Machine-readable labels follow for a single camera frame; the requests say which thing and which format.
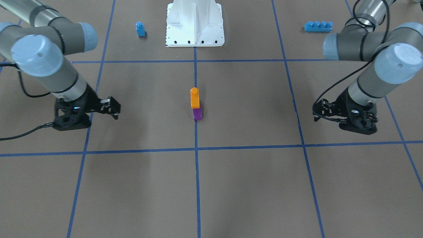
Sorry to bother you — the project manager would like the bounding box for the purple trapezoid block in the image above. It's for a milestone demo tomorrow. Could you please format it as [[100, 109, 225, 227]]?
[[192, 107, 203, 121]]

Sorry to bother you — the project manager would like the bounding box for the orange trapezoid block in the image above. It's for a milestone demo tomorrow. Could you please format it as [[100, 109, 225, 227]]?
[[190, 87, 200, 109]]

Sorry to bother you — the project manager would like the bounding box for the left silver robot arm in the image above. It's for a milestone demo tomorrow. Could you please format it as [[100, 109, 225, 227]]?
[[323, 0, 422, 107]]

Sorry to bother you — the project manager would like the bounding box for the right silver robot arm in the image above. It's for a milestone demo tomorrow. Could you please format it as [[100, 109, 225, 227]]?
[[1, 0, 98, 101]]

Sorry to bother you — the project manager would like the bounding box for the brown paper table cover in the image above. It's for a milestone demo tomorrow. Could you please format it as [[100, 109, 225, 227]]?
[[1, 0, 423, 238]]

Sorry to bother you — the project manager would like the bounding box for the small blue block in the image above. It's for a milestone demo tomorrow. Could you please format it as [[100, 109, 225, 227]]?
[[135, 21, 146, 37]]

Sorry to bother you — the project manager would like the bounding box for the long blue stud block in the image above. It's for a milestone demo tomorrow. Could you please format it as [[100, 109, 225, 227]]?
[[304, 21, 333, 32]]

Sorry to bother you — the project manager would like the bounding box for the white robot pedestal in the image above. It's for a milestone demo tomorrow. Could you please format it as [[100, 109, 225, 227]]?
[[165, 0, 225, 47]]

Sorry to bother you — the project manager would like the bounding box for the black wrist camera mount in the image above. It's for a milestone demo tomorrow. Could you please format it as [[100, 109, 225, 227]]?
[[312, 89, 379, 135], [52, 86, 121, 131]]

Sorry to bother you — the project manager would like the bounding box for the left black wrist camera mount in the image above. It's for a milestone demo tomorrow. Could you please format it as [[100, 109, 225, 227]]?
[[312, 89, 379, 135]]

